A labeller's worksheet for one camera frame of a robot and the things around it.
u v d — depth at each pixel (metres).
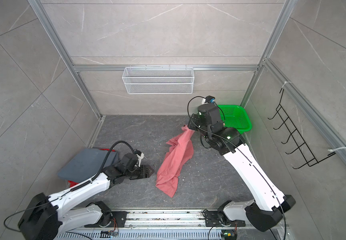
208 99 0.55
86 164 0.85
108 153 0.62
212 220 0.73
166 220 0.74
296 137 0.68
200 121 0.48
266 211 0.37
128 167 0.64
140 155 0.78
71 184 0.86
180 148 0.75
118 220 0.73
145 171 0.73
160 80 1.01
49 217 0.39
